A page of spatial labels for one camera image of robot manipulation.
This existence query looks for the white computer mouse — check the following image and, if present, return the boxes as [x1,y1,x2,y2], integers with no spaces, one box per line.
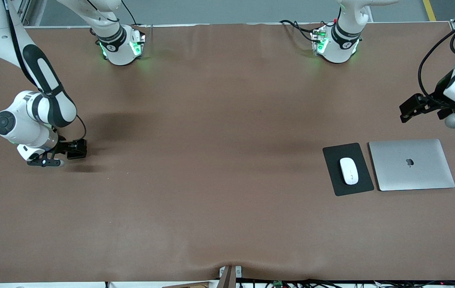
[339,157,359,186]

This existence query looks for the black mouse pad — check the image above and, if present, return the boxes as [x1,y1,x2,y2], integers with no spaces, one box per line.
[322,142,375,197]

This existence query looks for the silver laptop with apple logo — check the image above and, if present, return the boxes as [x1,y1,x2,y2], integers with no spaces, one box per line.
[369,138,455,192]

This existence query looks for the brown table cover mat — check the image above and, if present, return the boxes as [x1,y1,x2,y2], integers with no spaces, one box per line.
[0,21,455,284]

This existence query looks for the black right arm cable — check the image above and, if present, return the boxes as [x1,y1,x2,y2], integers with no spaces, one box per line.
[5,0,87,143]

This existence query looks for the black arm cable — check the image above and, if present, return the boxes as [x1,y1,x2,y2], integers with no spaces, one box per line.
[417,20,455,98]
[5,0,87,143]

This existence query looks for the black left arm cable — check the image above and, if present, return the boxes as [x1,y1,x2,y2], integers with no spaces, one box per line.
[417,20,455,98]

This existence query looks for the black left base cables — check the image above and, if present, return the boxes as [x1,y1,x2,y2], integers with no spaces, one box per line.
[279,19,317,42]

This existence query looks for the black right base cable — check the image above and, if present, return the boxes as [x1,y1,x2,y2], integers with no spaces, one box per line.
[121,0,138,25]

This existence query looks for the metal bracket with brown post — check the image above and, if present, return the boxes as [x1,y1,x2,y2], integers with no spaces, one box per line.
[218,265,243,288]

